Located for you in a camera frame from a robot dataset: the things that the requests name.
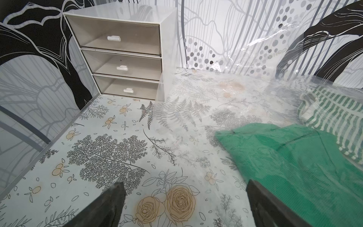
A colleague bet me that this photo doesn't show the white three-drawer organizer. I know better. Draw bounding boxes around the white three-drawer organizer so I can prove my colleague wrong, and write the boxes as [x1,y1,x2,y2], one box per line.
[64,2,178,102]

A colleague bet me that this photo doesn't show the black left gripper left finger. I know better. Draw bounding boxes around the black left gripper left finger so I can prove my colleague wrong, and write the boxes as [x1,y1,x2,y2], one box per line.
[65,182,126,227]

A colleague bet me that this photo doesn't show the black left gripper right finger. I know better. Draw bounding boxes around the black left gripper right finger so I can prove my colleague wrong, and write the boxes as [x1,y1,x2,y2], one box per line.
[246,180,310,227]

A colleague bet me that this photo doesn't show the green tank top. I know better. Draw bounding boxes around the green tank top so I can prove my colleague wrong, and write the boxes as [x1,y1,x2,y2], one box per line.
[215,123,363,227]

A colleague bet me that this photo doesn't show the green white striped top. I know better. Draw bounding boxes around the green white striped top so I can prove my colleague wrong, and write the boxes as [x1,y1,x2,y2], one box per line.
[297,87,363,165]

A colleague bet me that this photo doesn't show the clear plastic vacuum bag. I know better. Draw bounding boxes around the clear plastic vacuum bag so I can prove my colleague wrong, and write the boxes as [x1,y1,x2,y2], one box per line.
[158,26,363,227]

